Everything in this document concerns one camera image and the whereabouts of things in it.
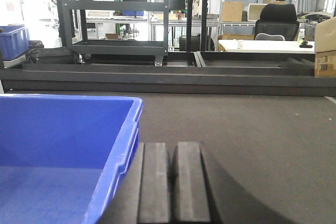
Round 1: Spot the black conveyor frame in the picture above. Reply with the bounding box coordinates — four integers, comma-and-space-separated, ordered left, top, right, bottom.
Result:
1, 51, 335, 97

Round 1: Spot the black office chair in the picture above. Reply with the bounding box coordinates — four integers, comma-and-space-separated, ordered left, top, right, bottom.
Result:
254, 4, 299, 41

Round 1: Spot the large blue plastic bin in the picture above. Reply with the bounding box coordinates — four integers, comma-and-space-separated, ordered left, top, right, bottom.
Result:
1, 94, 143, 223

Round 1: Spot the white table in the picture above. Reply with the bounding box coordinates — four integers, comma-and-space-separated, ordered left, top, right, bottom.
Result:
218, 40, 315, 54

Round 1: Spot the black metal cart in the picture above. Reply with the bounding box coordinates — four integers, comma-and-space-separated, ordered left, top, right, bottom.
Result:
52, 0, 170, 67

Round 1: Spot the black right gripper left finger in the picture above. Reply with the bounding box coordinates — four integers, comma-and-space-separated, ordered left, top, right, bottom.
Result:
98, 143, 171, 223

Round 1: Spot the black upright frame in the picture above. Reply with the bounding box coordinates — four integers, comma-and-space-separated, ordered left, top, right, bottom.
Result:
185, 0, 214, 52

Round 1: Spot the cardboard box on bench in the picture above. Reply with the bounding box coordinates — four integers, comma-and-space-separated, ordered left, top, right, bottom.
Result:
221, 2, 244, 22

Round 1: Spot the blue crate far left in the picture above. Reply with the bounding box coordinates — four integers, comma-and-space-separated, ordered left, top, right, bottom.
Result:
1, 25, 29, 61

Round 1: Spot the cardboard box right edge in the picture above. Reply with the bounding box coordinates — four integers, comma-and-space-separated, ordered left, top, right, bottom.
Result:
314, 17, 336, 77

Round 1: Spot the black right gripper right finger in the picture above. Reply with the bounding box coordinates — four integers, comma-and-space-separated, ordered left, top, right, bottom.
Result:
172, 142, 289, 223

